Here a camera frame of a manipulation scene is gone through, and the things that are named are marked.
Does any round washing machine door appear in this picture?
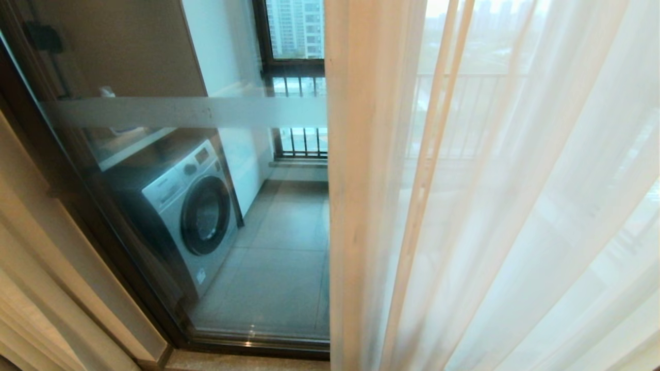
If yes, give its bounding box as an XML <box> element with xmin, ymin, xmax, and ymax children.
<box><xmin>180</xmin><ymin>176</ymin><xmax>232</xmax><ymax>256</ymax></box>

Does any dark framed balcony window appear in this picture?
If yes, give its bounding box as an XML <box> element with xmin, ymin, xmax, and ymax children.
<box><xmin>252</xmin><ymin>0</ymin><xmax>328</xmax><ymax>161</ymax></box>

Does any glass balcony sliding door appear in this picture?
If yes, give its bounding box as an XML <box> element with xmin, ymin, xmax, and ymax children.
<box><xmin>0</xmin><ymin>0</ymin><xmax>331</xmax><ymax>360</ymax></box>

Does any black metal window railing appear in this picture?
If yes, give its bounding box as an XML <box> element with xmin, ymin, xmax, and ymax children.
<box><xmin>269</xmin><ymin>75</ymin><xmax>328</xmax><ymax>158</ymax></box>

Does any silver front-load washing machine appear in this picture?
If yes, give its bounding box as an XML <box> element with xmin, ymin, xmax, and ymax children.
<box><xmin>103</xmin><ymin>138</ymin><xmax>239</xmax><ymax>300</ymax></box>

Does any white sheer curtain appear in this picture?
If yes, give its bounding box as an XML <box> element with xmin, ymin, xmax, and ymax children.
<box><xmin>324</xmin><ymin>0</ymin><xmax>660</xmax><ymax>371</ymax></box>

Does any white countertop shelf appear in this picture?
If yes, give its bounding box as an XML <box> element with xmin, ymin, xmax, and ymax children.
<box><xmin>85</xmin><ymin>124</ymin><xmax>178</xmax><ymax>172</ymax></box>

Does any beige thick curtain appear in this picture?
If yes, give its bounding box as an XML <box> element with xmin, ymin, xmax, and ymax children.
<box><xmin>0</xmin><ymin>111</ymin><xmax>168</xmax><ymax>371</ymax></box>

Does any brown wall cabinet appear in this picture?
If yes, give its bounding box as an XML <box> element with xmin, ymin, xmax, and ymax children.
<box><xmin>28</xmin><ymin>0</ymin><xmax>208</xmax><ymax>98</ymax></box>

